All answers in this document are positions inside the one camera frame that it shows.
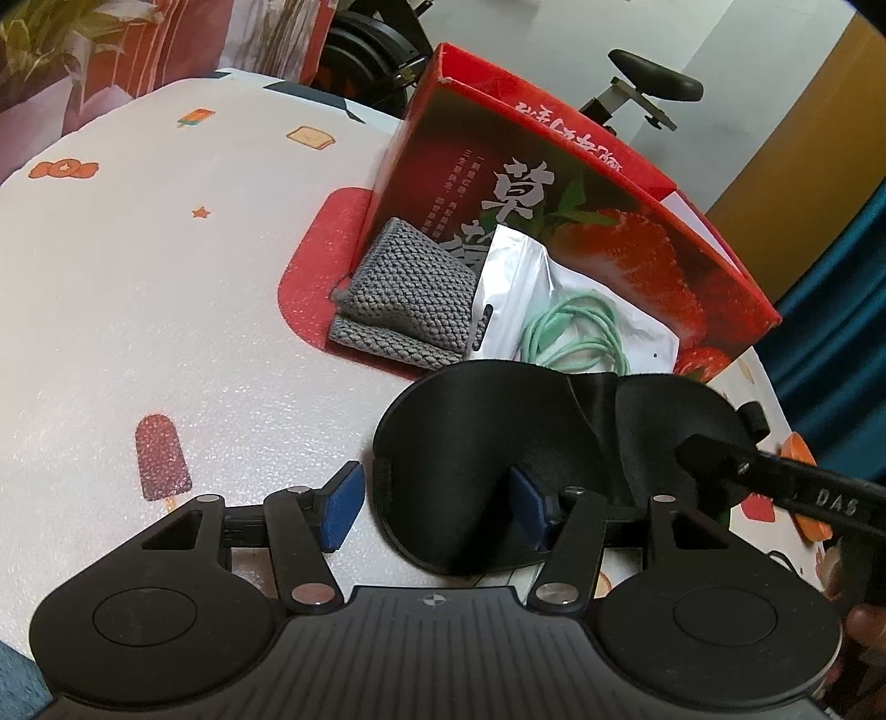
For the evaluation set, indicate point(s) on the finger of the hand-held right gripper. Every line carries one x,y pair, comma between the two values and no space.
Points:
727,471

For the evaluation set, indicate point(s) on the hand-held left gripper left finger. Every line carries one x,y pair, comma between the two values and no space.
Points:
342,505

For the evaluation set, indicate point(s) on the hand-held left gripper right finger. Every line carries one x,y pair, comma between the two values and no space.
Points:
529,509

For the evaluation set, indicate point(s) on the black sleep mask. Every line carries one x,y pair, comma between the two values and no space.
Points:
471,429

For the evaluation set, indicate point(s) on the red cardboard box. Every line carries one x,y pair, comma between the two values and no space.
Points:
623,228

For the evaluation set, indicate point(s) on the person's right hand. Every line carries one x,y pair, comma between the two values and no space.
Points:
871,630

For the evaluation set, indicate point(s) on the teal curtain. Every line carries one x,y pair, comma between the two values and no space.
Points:
851,311

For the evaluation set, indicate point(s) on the grey knitted cloth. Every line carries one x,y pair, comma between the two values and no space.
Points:
408,291

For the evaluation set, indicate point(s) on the white printed tablecloth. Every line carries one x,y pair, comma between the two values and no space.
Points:
173,311

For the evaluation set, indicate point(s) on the wooden door panel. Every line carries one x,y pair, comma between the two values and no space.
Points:
796,173

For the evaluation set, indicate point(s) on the black exercise bike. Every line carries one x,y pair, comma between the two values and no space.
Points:
360,41

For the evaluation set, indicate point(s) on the pink printed backdrop cloth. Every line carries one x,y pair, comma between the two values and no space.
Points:
207,41

